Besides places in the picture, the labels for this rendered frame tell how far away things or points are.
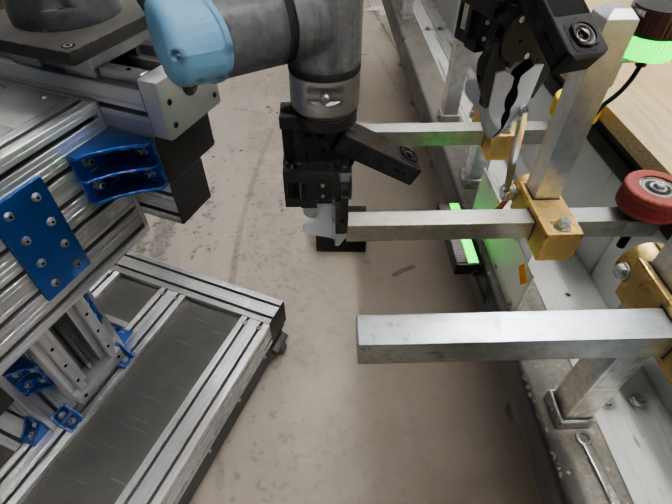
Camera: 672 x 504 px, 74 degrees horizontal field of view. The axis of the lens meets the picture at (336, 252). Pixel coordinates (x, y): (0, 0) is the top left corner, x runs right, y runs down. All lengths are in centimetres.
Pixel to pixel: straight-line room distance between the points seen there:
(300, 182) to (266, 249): 128
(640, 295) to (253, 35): 41
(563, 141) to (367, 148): 26
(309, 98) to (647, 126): 58
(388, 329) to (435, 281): 134
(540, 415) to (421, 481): 71
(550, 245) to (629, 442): 32
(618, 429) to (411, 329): 49
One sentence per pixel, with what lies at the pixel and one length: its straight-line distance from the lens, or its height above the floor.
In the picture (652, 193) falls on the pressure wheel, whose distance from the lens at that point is 71.
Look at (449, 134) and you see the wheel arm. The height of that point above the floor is 85.
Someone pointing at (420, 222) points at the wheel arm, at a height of 86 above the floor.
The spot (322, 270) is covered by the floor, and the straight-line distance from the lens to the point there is 170.
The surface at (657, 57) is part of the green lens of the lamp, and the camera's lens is 62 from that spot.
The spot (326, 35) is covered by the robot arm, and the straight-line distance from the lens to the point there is 44.
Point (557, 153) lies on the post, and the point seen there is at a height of 95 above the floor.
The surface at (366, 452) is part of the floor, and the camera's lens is 135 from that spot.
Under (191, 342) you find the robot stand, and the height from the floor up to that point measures 21.
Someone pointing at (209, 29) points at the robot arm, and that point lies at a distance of 40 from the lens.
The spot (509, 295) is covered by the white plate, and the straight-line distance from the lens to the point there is 75.
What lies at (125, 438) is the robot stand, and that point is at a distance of 124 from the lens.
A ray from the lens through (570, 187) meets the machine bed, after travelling 105.
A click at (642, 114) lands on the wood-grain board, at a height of 90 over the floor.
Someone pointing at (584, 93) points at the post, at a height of 103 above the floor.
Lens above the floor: 126
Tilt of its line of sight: 46 degrees down
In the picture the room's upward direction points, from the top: straight up
